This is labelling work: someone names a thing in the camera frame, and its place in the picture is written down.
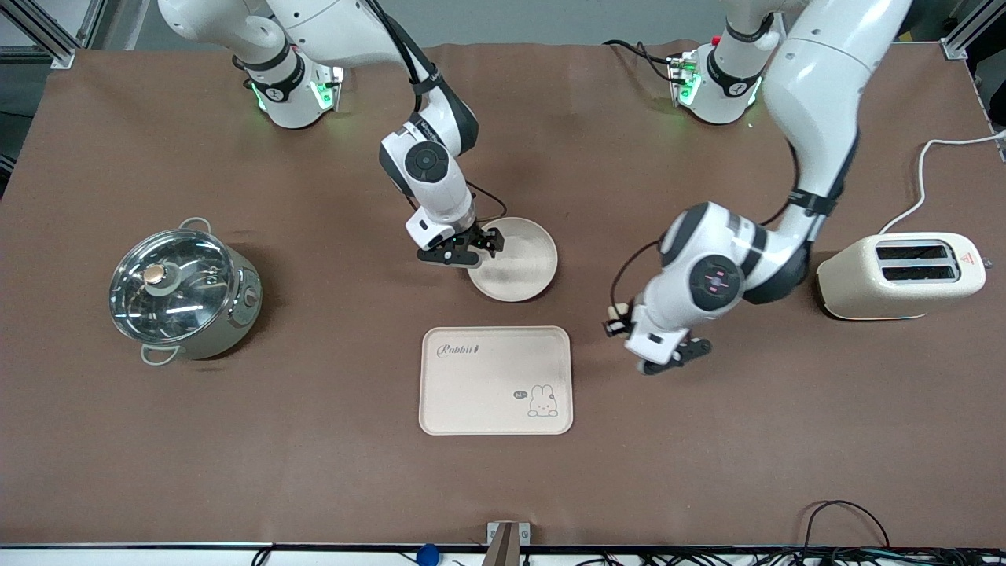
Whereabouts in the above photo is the round cream plate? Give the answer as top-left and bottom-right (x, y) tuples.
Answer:
(467, 217), (559, 303)

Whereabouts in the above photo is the cream rabbit print tray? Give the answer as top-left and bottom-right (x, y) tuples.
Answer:
(419, 325), (574, 436)

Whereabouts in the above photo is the brown table cover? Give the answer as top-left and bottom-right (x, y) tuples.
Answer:
(0, 41), (1006, 549)

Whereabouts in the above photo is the pale green electric pot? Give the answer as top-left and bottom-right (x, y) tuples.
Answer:
(108, 217), (263, 367)

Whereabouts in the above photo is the cream two-slot toaster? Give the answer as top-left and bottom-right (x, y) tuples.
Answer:
(816, 231), (987, 321)

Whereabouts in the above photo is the glass pot lid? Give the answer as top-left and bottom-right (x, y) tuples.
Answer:
(108, 229), (237, 347)

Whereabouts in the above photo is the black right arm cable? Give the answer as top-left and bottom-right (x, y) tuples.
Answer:
(365, 0), (509, 227)

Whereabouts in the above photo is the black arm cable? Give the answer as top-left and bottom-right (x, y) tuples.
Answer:
(365, 0), (509, 227)
(610, 141), (802, 315)

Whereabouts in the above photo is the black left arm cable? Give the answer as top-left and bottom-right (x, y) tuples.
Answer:
(610, 141), (802, 315)

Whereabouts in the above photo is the black left base cable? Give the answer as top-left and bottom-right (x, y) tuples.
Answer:
(603, 39), (681, 86)

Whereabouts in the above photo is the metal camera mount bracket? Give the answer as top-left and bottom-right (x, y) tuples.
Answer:
(485, 520), (532, 566)

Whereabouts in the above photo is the black cable bundle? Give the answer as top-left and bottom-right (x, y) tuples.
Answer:
(800, 499), (1006, 566)

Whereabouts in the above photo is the white toaster power cable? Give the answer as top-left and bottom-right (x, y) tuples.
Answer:
(878, 130), (1006, 236)

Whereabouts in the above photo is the aluminium frame profile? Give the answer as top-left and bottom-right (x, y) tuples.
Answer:
(939, 0), (995, 62)
(0, 0), (111, 72)

